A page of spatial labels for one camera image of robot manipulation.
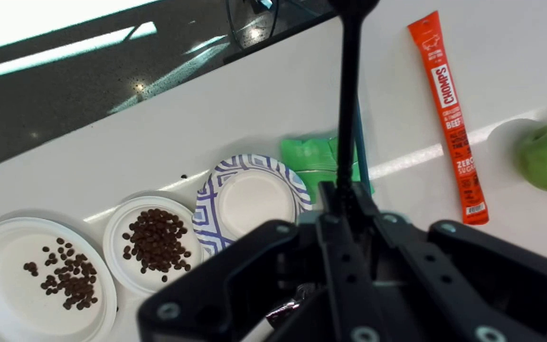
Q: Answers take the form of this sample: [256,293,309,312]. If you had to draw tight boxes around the large white paper plate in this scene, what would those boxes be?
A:
[0,215,121,342]

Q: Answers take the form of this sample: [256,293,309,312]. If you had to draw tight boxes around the blue patterned paper bowl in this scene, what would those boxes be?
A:
[189,153,317,257]

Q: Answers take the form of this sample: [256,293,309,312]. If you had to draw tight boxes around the green crumpled packet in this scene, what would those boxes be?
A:
[277,132,374,206]

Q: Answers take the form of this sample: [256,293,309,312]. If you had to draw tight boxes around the black ladle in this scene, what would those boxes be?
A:
[326,0,381,194]

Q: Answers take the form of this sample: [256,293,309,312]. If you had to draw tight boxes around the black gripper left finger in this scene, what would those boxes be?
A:
[134,181,377,342]

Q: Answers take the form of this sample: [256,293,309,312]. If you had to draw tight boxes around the small white paper plate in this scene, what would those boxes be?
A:
[100,194,208,299]

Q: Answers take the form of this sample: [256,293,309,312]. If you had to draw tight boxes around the orange stick packet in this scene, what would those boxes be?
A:
[406,10,491,229]

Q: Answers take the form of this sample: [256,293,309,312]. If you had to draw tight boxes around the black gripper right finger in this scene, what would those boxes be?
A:
[347,181,547,342]

